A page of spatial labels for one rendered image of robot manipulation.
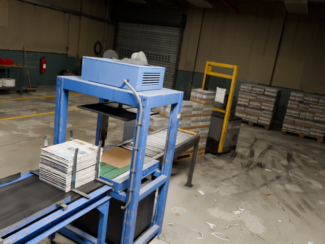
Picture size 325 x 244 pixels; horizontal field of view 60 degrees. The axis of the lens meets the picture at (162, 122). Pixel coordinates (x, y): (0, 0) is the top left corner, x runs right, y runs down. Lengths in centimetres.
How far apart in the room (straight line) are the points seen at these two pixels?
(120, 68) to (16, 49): 834
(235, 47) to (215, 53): 77
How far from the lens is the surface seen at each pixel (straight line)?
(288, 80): 1105
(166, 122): 473
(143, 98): 213
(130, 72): 232
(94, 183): 236
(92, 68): 257
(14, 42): 1050
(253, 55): 1123
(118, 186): 243
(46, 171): 231
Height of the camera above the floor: 187
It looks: 13 degrees down
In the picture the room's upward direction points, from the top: 8 degrees clockwise
